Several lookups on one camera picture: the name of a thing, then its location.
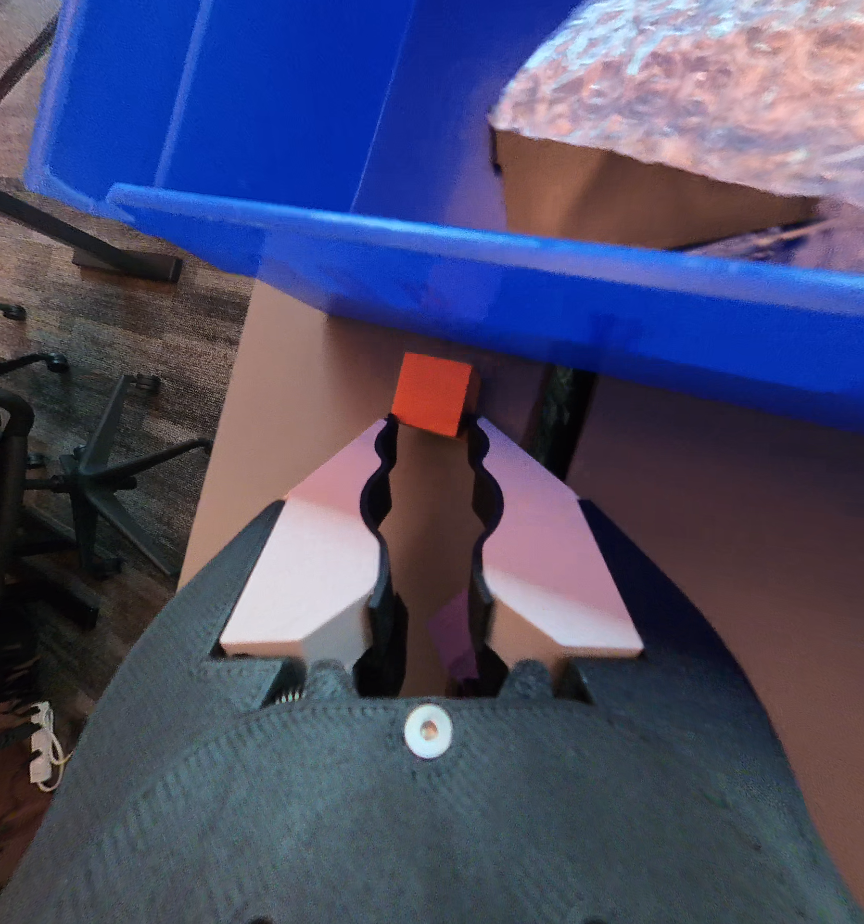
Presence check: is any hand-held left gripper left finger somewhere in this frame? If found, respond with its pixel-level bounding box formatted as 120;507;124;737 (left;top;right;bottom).
219;417;409;697

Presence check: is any bubble wrap bag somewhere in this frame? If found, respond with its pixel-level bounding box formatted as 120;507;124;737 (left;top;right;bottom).
490;0;864;212

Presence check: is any orange foam block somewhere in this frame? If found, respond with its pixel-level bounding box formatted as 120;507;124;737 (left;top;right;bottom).
391;354;481;437

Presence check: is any grey desk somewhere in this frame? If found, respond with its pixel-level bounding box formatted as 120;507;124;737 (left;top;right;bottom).
179;278;864;924

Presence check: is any white power strip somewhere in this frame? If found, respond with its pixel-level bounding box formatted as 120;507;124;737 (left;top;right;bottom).
28;700;70;793

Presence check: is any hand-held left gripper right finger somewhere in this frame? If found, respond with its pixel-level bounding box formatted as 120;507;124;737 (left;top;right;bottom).
467;417;646;695

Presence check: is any long background desk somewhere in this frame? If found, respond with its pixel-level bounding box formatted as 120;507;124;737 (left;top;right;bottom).
0;177;185;284

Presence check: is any brown cardboard piece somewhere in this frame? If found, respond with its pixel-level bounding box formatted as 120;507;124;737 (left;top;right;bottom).
493;130;820;251

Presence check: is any black mesh office chair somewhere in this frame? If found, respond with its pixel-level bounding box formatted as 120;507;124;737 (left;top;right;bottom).
0;303;214;697

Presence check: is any blue plastic bin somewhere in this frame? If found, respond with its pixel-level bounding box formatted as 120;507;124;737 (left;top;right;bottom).
24;0;864;443

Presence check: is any purple foam block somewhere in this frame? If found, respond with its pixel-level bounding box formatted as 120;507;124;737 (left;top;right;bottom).
431;590;478;681

